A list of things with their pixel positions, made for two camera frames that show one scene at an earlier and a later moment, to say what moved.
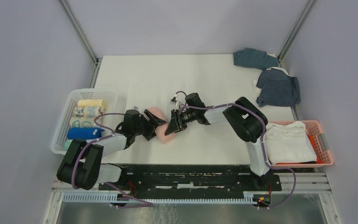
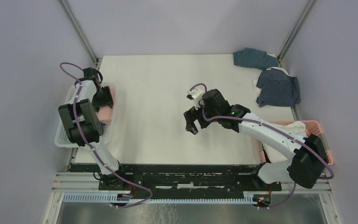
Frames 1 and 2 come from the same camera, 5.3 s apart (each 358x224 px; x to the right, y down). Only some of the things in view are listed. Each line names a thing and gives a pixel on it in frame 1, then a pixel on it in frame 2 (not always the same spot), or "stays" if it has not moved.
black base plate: x=211 y=177 stays
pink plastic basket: x=314 y=129 stays
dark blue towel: x=277 y=88 stays
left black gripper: x=152 y=124 -> x=107 y=100
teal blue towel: x=255 y=58 stays
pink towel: x=161 y=129 -> x=105 y=113
